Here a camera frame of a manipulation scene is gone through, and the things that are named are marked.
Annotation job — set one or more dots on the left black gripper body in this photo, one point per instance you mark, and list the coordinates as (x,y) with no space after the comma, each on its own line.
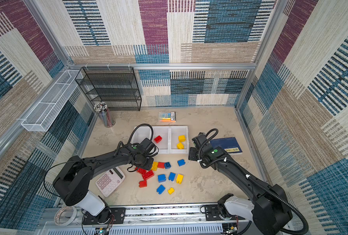
(147,163)

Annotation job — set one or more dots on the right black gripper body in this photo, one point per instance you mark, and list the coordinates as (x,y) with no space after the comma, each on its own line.
(195,154)

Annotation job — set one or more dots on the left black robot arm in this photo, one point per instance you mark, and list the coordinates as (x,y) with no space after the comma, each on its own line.
(72,182)

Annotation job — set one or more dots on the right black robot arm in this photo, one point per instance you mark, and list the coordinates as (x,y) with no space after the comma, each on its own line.
(267,213)

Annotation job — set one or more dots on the hollow yellow lego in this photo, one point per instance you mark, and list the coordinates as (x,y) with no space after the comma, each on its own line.
(154,166)

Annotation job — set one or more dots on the long red lego brick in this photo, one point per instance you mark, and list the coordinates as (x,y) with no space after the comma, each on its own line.
(141,171)

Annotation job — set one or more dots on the red square lego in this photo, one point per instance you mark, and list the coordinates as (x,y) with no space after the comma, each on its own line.
(161,165)

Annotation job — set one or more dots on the white middle bin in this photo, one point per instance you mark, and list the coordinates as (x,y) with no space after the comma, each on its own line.
(165,133)

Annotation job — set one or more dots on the white bin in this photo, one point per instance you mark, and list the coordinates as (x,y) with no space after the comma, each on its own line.
(140,140)
(165,133)
(177,131)

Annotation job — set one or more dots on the blue lego far right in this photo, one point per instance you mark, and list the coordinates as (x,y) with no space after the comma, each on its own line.
(181,162)

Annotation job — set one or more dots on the dark blue hollow lego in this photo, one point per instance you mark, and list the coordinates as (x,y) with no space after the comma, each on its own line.
(167,165)

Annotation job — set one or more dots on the white left bin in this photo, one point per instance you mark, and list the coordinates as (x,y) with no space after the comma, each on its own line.
(140,140)

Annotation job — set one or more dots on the small red lego bottom left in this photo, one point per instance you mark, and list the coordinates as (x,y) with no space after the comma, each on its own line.
(143,184)

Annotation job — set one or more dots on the blue lego centre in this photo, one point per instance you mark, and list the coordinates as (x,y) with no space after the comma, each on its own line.
(161,178)

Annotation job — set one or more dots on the blue book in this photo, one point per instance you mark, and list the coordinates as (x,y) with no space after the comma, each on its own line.
(229,144)

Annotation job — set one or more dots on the blue lego beside yellow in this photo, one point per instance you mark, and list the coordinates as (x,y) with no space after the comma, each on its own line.
(172,176)

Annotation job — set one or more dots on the white right bin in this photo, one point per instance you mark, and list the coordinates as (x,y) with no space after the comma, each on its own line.
(177,131)

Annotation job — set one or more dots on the blue lego front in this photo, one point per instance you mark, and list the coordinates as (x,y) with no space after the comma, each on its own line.
(160,189)

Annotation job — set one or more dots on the small yellow lego front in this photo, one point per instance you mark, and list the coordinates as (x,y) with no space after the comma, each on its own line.
(171,190)

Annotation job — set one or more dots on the pink white calculator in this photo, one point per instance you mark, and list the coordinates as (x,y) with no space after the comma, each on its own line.
(110,181)

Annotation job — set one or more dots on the highlighter marker pack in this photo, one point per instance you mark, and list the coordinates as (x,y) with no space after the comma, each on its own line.
(167,117)

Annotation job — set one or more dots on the pencil cup with pencils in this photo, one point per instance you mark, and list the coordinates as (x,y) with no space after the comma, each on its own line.
(102,110)

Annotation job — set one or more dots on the tape roll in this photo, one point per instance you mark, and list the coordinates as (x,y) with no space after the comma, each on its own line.
(65,216)

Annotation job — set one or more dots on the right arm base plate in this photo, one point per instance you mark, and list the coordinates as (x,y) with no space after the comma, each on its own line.
(213,212)

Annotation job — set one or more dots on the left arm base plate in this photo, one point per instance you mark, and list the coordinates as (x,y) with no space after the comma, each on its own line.
(107,216)

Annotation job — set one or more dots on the black wire shelf rack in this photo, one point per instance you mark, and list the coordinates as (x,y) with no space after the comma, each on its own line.
(115,86)

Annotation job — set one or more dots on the white mesh wall basket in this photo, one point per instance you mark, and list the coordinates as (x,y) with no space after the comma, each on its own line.
(48,108)

